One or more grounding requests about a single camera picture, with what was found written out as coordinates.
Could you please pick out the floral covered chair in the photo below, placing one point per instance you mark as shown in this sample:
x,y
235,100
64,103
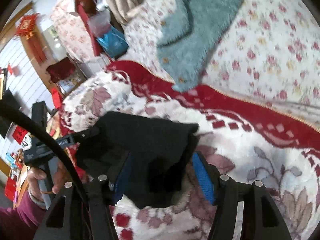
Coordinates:
x,y
72,31

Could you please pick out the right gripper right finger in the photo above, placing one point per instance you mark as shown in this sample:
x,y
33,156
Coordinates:
x,y
261,217

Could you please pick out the black pants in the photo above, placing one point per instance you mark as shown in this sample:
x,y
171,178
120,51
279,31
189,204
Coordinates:
x,y
160,150

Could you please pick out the maroon sleeve left forearm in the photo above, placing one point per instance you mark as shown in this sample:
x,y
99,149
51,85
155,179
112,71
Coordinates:
x,y
22,221

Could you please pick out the teal fuzzy towel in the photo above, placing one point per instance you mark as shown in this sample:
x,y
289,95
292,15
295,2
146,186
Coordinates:
x,y
190,34

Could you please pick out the red chinese knot decoration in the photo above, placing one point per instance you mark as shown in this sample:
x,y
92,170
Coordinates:
x,y
27,29

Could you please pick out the floral quilt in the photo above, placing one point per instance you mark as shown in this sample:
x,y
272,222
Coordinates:
x,y
269,54

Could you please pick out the red white fleece blanket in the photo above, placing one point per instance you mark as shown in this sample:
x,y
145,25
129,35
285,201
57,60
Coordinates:
x,y
244,140

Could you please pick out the left hand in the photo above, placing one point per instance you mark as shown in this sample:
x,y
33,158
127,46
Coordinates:
x,y
36,174

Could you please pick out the blue plastic bag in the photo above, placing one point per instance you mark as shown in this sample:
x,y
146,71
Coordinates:
x,y
113,43

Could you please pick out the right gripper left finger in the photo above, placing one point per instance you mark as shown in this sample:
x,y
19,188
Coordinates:
x,y
86,214

